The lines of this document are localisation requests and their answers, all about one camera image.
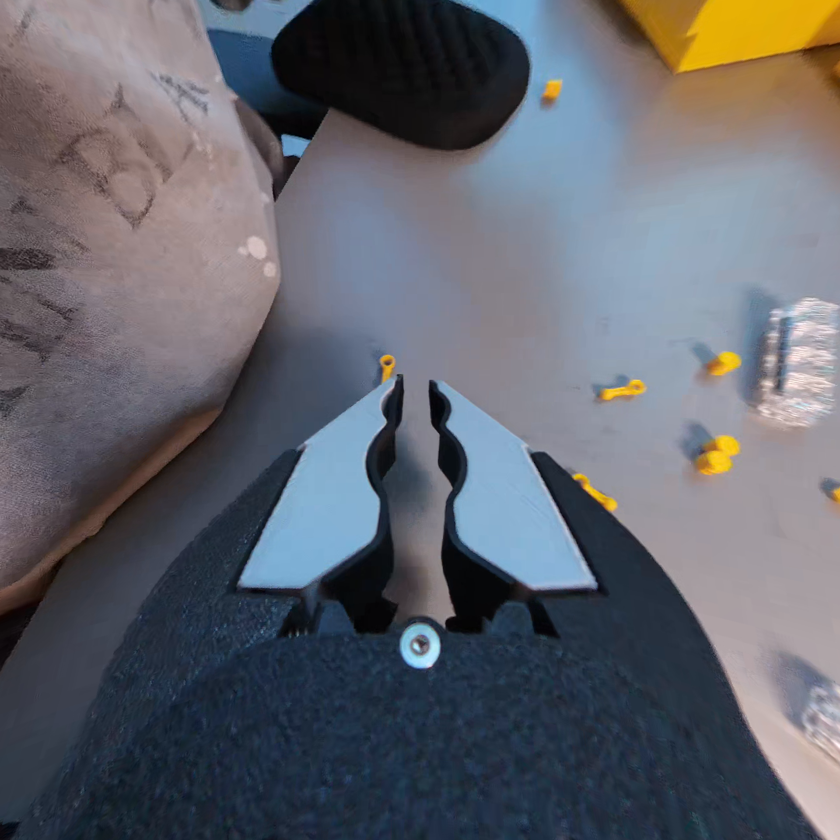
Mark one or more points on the clear plastic building piece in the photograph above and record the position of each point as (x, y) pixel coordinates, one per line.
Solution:
(825, 722)
(797, 361)

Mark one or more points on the small yellow building part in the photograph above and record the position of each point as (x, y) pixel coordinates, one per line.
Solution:
(552, 90)

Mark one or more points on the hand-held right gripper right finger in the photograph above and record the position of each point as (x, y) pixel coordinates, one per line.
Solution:
(512, 518)

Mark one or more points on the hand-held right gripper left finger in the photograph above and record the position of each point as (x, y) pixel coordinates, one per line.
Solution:
(315, 518)

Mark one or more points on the grey desk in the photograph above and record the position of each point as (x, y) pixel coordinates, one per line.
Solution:
(525, 262)

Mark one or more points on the yellow connecting rod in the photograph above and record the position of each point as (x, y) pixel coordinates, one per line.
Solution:
(600, 495)
(623, 390)
(387, 362)

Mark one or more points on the yellow storage bin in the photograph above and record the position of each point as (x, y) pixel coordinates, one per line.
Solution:
(741, 33)

